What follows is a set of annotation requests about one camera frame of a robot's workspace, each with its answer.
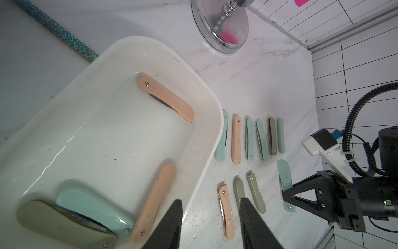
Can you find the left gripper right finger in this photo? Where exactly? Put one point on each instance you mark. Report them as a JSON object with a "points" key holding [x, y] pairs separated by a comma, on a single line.
{"points": [[254, 231]]}

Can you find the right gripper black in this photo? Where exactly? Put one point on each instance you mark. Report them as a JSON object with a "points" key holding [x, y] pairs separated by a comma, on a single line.
{"points": [[378, 194]]}

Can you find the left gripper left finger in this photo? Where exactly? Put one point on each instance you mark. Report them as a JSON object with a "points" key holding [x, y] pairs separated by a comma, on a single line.
{"points": [[167, 233]]}

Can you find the peach folding fruit knife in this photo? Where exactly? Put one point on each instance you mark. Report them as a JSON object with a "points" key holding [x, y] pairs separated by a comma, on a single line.
{"points": [[236, 140], [226, 210]]}

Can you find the mint folding fruit knife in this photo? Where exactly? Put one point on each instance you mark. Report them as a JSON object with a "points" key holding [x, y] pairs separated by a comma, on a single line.
{"points": [[262, 139], [220, 152], [281, 135], [250, 139]]}

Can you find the mint knife bottom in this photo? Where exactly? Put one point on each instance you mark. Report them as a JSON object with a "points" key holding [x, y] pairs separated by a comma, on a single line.
{"points": [[84, 202]]}

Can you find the olive green folding fruit knife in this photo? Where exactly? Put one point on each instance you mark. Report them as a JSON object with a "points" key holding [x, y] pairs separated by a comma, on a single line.
{"points": [[272, 136]]}

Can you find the large olive knife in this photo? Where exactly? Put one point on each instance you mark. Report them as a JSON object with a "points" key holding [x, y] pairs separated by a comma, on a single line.
{"points": [[65, 226]]}

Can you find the peach knife lower in box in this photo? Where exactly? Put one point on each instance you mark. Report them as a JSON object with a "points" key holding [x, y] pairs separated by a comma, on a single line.
{"points": [[162, 183]]}

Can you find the white plastic storage box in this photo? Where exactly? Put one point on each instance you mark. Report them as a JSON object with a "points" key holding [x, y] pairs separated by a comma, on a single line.
{"points": [[104, 133]]}

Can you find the peach knife leaning in box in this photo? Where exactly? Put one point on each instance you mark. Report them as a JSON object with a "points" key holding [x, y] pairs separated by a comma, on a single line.
{"points": [[165, 96]]}

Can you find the pink plastic wine glass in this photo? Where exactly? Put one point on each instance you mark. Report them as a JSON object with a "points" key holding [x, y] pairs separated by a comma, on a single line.
{"points": [[300, 3]]}

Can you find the chrome cup holder stand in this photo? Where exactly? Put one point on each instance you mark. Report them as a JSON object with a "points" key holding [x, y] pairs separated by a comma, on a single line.
{"points": [[223, 23]]}

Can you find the small patterned dish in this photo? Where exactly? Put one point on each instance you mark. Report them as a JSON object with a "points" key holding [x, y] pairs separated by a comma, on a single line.
{"points": [[57, 30]]}

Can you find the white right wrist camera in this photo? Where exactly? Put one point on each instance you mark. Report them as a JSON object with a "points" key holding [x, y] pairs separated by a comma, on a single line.
{"points": [[324, 144]]}

